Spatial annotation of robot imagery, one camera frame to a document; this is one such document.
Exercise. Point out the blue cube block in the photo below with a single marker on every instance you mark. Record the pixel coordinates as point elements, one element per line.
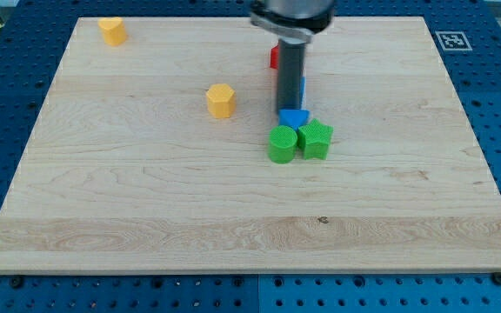
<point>302,91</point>

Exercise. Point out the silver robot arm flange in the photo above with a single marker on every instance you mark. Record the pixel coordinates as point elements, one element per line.
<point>297,21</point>

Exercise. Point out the green cylinder block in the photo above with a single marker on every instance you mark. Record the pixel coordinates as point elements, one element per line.
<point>282,144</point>

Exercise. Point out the blue triangle block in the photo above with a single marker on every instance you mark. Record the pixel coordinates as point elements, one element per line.
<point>293,118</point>

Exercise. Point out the yellow hexagon block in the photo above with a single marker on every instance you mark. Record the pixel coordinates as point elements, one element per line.
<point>221,100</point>

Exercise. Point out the green star block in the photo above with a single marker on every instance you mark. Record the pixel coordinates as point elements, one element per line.
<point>314,139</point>

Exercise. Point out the red block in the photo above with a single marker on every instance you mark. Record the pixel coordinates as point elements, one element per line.
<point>274,57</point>

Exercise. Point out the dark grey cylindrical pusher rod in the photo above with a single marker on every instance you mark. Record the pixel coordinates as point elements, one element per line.
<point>290,70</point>

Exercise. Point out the wooden board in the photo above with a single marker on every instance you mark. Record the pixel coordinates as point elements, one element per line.
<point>126,172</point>

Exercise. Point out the yellow heart block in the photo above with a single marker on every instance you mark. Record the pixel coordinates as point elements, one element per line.
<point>112,30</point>

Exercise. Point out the white fiducial marker tag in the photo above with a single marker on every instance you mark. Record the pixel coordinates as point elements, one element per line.
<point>453,40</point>

